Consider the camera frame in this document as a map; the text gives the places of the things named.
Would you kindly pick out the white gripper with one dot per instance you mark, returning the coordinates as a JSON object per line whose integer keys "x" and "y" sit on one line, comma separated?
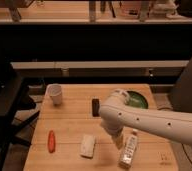
{"x": 118, "y": 140}

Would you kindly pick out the white sponge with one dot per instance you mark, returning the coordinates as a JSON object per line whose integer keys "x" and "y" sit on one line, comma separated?
{"x": 87, "y": 146}

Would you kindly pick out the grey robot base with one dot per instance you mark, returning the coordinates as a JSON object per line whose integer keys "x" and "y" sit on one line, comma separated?
{"x": 181, "y": 94}

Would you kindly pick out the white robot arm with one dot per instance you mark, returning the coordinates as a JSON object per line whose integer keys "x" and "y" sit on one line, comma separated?
{"x": 116, "y": 114}

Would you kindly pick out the white tube bottle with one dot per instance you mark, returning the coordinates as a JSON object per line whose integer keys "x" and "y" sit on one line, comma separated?
{"x": 128, "y": 151}

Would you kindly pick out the green bowl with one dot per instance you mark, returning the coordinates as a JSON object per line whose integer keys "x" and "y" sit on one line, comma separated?
{"x": 137, "y": 100}

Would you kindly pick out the black rectangular block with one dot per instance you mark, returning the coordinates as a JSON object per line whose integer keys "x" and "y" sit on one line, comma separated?
{"x": 95, "y": 107}

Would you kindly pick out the orange carrot toy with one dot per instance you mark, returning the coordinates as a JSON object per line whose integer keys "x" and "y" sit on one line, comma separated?
{"x": 51, "y": 141}

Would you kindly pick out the black office chair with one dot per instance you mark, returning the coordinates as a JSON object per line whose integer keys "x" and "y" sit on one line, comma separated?
{"x": 13, "y": 97}

